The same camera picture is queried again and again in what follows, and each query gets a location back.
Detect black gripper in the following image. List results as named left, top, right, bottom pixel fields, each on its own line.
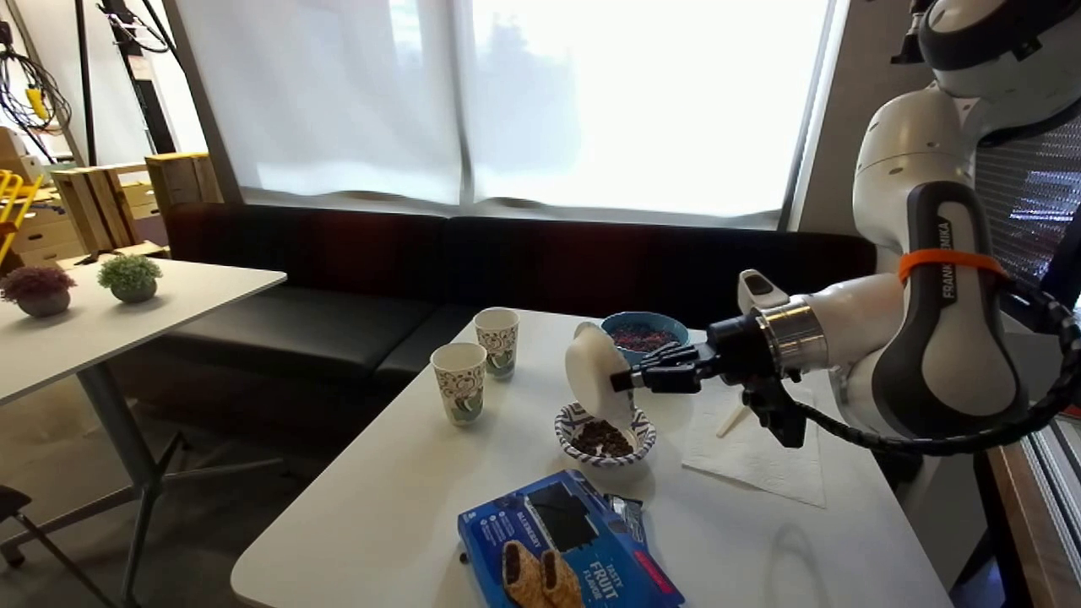
left=609, top=311, right=784, bottom=399

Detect coffee bean pile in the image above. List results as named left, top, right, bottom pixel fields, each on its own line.
left=567, top=414, right=641, bottom=461

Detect blue plastic bowl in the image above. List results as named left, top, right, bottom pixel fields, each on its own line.
left=596, top=306, right=692, bottom=376

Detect colourful sprinkles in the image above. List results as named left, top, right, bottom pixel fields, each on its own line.
left=610, top=321, right=683, bottom=353

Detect white plastic spoon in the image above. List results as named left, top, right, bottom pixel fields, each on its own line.
left=717, top=403, right=756, bottom=442

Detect white paper napkin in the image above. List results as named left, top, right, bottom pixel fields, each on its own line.
left=679, top=380, right=826, bottom=509

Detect coffee print paper cup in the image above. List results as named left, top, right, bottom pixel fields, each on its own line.
left=473, top=306, right=524, bottom=380
left=429, top=338, right=489, bottom=432

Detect blue cereal bar box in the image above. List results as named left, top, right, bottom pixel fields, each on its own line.
left=457, top=467, right=690, bottom=608

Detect white window blind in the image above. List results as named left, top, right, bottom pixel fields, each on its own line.
left=452, top=0, right=843, bottom=226
left=166, top=0, right=470, bottom=211

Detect black bench sofa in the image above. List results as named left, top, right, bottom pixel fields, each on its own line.
left=144, top=198, right=924, bottom=490

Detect wooden workbench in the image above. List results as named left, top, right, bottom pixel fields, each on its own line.
left=984, top=442, right=1081, bottom=608

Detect green potted plant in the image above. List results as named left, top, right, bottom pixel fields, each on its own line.
left=94, top=250, right=166, bottom=306

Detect white side table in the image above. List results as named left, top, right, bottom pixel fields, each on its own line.
left=0, top=254, right=291, bottom=567

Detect wooden cabinet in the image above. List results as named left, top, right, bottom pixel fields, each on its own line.
left=48, top=147, right=228, bottom=255

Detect black tripod stand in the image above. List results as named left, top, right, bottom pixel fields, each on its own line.
left=94, top=0, right=182, bottom=160

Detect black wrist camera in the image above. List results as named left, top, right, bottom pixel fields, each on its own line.
left=741, top=376, right=809, bottom=451

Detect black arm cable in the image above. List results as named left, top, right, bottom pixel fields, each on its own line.
left=786, top=280, right=1081, bottom=458

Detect orange cable strap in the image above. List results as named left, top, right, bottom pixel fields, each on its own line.
left=890, top=245, right=1006, bottom=286

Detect aluminium frame rail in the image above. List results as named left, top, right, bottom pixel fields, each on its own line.
left=1028, top=414, right=1081, bottom=523

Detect yellow frame object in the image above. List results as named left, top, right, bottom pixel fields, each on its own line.
left=0, top=165, right=53, bottom=263

